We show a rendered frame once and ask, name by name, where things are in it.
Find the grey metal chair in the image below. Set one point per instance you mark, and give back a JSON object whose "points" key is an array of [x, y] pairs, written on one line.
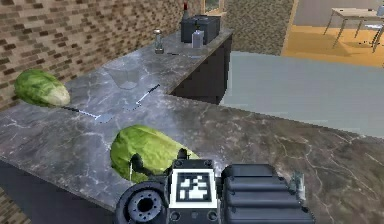
{"points": [[376, 31]]}

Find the bright green lettuce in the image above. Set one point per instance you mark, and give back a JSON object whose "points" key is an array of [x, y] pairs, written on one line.
{"points": [[150, 146]]}

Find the dark counter with marble top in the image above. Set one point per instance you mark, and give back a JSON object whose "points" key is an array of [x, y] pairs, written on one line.
{"points": [[206, 76]]}

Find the dark red bottle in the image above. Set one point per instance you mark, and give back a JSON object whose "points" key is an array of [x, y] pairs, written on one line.
{"points": [[185, 11]]}

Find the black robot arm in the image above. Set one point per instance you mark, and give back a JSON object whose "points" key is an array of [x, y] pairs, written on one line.
{"points": [[253, 196]]}

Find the dark green lettuce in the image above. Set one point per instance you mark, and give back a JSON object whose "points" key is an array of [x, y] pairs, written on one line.
{"points": [[40, 88]]}

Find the grey metal cup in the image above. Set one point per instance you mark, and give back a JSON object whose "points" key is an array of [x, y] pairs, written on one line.
{"points": [[197, 39]]}

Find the dark grey coffee machine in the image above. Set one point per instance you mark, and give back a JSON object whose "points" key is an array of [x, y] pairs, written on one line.
{"points": [[201, 26]]}

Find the thin silver knife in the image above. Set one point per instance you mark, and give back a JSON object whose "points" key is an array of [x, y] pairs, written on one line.
{"points": [[183, 55]]}

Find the pale wooden table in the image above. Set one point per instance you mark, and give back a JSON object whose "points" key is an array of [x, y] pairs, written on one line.
{"points": [[353, 14]]}

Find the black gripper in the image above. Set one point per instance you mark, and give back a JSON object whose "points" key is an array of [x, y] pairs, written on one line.
{"points": [[144, 206]]}

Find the glass pepper shaker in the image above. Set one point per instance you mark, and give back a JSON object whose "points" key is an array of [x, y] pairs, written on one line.
{"points": [[158, 41]]}

